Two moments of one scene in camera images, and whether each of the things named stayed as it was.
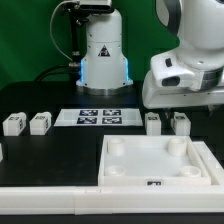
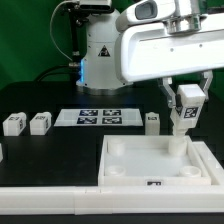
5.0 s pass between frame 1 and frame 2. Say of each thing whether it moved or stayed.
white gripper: moved
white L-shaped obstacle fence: stayed
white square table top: stayed
